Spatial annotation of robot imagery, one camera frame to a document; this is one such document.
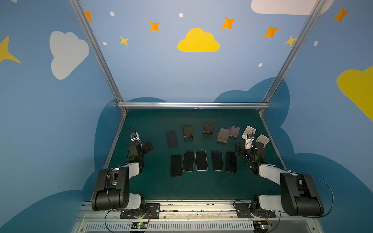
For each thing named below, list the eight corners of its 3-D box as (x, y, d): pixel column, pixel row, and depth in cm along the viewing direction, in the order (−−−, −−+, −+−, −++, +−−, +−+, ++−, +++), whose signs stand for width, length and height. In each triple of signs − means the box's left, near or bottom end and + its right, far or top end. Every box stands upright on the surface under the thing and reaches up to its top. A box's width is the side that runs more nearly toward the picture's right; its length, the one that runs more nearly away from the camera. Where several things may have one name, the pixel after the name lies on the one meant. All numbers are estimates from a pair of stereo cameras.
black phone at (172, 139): (168, 149, 103) (167, 147, 101) (166, 132, 112) (165, 131, 110) (178, 147, 104) (178, 145, 102) (175, 131, 113) (175, 129, 111)
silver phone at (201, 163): (195, 171, 91) (195, 169, 89) (194, 151, 100) (195, 149, 98) (207, 171, 91) (208, 169, 89) (205, 151, 100) (206, 149, 98)
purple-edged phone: (182, 171, 91) (181, 169, 89) (184, 151, 100) (184, 149, 98) (193, 172, 91) (193, 170, 89) (194, 152, 100) (194, 150, 98)
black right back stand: (202, 135, 108) (203, 127, 101) (204, 128, 112) (205, 121, 105) (211, 137, 107) (213, 129, 100) (212, 130, 111) (214, 123, 104)
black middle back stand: (183, 141, 105) (183, 135, 99) (184, 131, 110) (183, 125, 104) (192, 141, 105) (193, 135, 99) (192, 131, 111) (193, 125, 104)
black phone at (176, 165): (170, 177, 89) (170, 175, 86) (171, 157, 98) (170, 154, 95) (182, 176, 89) (182, 174, 87) (181, 156, 98) (181, 154, 95)
